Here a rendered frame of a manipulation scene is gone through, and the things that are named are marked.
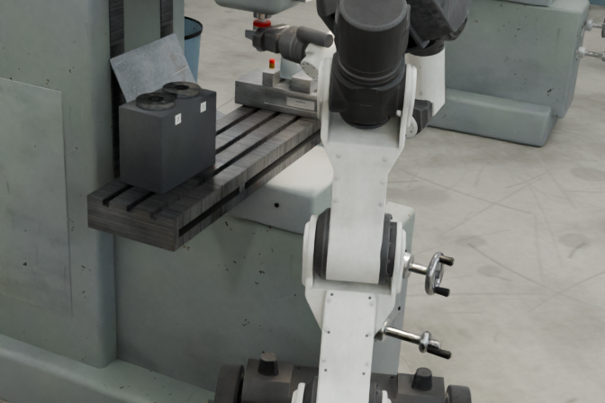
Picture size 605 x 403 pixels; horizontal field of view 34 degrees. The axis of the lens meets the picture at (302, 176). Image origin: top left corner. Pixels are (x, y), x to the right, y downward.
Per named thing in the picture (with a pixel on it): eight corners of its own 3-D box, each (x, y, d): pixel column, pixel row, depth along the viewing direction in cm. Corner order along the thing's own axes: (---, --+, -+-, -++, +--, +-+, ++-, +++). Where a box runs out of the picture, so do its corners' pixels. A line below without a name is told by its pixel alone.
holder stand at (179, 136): (216, 164, 239) (217, 85, 231) (162, 195, 221) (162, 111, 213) (175, 152, 244) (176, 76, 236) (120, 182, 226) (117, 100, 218)
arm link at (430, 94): (455, 118, 238) (455, 37, 225) (430, 147, 229) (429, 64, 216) (411, 108, 243) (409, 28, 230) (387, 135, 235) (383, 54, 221)
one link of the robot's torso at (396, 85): (406, 87, 170) (409, 37, 177) (329, 81, 171) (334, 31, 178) (401, 132, 181) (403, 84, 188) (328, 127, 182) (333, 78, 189)
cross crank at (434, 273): (455, 287, 262) (460, 248, 257) (441, 308, 252) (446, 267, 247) (399, 272, 268) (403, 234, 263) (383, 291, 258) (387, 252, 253)
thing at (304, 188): (363, 191, 278) (365, 151, 273) (310, 239, 249) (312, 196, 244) (210, 153, 297) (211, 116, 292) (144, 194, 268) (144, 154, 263)
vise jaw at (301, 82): (329, 79, 282) (330, 66, 280) (310, 94, 269) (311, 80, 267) (311, 76, 284) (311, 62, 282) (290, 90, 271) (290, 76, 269)
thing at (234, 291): (400, 387, 294) (419, 207, 270) (358, 448, 267) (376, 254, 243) (171, 314, 324) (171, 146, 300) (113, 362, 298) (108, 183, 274)
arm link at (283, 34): (287, 15, 255) (321, 24, 247) (286, 51, 259) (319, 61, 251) (252, 22, 246) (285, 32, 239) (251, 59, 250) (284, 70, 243)
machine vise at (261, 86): (366, 110, 281) (370, 73, 276) (348, 126, 268) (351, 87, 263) (256, 88, 292) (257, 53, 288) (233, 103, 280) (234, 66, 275)
